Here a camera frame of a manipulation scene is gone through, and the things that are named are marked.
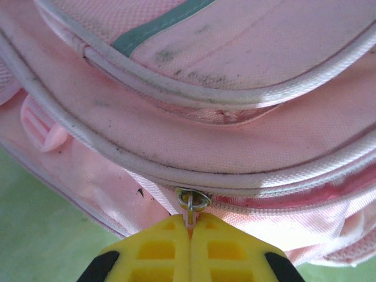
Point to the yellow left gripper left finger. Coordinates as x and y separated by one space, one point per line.
158 252

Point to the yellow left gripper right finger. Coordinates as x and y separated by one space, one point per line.
232 252

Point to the pink fabric backpack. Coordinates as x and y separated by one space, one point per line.
205 102

